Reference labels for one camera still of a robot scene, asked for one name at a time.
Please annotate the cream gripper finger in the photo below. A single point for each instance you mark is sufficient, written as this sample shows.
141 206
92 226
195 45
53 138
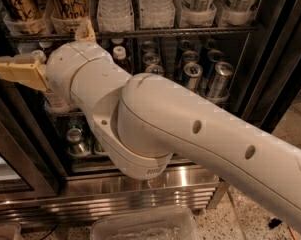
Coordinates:
28 70
85 31

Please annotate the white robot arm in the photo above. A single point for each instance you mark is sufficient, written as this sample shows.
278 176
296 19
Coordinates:
142 120

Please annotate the right orange La Croix can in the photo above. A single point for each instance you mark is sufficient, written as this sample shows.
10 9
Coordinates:
68 14

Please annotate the orange la croix can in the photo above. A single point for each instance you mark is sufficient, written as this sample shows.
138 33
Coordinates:
68 14
25 16

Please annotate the left orange La Croix can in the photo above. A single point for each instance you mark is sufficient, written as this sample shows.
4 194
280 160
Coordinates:
25 16

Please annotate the front left Red Bull can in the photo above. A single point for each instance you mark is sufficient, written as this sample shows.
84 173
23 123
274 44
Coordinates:
155 69

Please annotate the red bull can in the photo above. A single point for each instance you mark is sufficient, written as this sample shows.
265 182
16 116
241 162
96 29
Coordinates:
192 73
223 72
155 69

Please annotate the left green soda can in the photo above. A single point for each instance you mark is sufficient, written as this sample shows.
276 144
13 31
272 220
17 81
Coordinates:
78 145

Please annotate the green soda can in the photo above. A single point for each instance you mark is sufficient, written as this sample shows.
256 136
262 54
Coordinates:
98 150
78 145

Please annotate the right green soda can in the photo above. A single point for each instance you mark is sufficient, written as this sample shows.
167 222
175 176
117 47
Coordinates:
98 150

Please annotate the left white green can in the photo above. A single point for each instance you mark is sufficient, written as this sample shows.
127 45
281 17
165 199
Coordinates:
195 13

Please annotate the white green can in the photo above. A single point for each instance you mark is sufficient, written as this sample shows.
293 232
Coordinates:
235 12
195 13

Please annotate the front middle Red Bull can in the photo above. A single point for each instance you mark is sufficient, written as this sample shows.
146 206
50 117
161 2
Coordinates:
192 73

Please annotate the front right Red Bull can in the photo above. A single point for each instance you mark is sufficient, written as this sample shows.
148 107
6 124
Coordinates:
223 72

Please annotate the right white green can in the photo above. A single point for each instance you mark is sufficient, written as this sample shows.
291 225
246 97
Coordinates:
235 12

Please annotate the stainless steel fridge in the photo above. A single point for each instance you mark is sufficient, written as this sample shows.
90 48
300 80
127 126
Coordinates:
58 187

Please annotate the open glass fridge door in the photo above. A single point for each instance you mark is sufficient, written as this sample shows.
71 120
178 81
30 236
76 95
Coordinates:
269 73

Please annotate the left clear water bottle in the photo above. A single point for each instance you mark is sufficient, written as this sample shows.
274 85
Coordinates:
115 16

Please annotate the clear water bottle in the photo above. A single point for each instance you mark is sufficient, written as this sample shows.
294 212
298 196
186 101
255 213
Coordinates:
156 13
115 16

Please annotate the front right tea bottle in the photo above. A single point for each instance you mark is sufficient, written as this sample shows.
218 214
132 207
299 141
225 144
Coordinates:
120 58

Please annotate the tea bottle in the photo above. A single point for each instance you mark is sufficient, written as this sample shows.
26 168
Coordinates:
51 97
120 58

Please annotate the front left tea bottle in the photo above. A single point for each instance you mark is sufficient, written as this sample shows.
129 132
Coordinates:
51 97

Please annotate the right clear water bottle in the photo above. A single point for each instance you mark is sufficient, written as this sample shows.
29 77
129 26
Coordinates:
156 13

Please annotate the clear plastic bin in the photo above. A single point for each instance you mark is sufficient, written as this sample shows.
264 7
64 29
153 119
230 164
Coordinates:
168 223

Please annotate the black stand leg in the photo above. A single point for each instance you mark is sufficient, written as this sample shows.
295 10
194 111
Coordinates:
274 223

